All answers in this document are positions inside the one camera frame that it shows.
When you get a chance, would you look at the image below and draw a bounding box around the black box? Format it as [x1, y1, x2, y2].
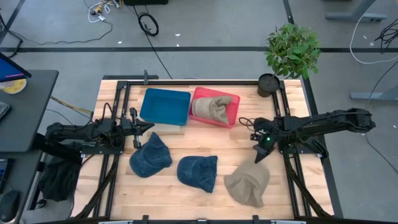
[123, 0, 169, 6]

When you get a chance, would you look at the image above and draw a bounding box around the dark blue denim cap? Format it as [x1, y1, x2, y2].
[176, 154, 219, 194]
[129, 131, 174, 179]

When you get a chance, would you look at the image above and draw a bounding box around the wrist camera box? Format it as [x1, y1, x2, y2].
[119, 115, 132, 134]
[252, 118, 271, 133]

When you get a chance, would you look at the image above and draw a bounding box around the black looped gripper cable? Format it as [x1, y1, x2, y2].
[238, 116, 256, 132]

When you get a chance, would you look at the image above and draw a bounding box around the blue plastic bin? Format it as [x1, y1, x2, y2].
[139, 87, 192, 127]

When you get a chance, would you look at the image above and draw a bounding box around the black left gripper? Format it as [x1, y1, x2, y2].
[129, 107, 155, 149]

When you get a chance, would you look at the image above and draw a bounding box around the black fabric bag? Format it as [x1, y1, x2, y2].
[38, 155, 82, 202]

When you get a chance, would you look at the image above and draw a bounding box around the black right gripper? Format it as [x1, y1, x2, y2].
[252, 129, 277, 164]

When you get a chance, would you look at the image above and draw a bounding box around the dark keyboard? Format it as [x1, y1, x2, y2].
[0, 101, 11, 123]

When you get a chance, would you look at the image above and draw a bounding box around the yellow round plate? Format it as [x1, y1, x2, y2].
[0, 78, 27, 95]

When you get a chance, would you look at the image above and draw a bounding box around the grey desk foot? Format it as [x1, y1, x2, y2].
[349, 85, 398, 102]

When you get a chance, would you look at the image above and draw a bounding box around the grey desk leg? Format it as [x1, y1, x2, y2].
[325, 0, 388, 23]

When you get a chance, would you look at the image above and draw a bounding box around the computer monitor blue screen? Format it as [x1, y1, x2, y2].
[0, 51, 32, 83]

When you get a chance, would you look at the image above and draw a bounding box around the straight black floor cable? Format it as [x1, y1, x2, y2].
[132, 5, 174, 80]

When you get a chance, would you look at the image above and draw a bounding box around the black computer mouse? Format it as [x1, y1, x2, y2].
[0, 190, 21, 223]

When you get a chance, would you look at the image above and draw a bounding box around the yellow cable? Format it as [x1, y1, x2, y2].
[49, 95, 94, 114]

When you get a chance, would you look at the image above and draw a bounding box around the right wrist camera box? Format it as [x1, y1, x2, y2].
[252, 118, 271, 133]

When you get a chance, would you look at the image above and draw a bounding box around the black plant pot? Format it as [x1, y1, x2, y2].
[257, 73, 282, 98]

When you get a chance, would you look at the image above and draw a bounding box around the white floor cable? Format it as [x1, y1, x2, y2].
[349, 0, 398, 65]

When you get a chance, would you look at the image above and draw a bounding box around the coiled black cable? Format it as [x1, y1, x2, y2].
[137, 12, 160, 37]

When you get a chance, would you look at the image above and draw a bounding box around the long black floor cable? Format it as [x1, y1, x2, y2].
[0, 21, 113, 46]

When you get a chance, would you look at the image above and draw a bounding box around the black cable bunch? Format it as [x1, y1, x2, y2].
[374, 17, 398, 46]

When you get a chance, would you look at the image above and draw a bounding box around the green leafy small tree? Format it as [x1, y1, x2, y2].
[264, 22, 322, 80]

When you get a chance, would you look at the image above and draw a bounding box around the beige cotton cap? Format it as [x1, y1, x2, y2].
[223, 157, 271, 208]
[191, 95, 234, 125]

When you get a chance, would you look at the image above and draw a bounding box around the grey side desk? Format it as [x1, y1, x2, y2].
[0, 70, 60, 154]

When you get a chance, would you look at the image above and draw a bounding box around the white cable bundle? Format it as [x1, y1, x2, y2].
[87, 0, 121, 24]

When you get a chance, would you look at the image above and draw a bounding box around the pink plastic bin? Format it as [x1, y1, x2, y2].
[188, 86, 241, 129]

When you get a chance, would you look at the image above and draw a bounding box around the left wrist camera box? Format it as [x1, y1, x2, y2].
[119, 115, 132, 134]

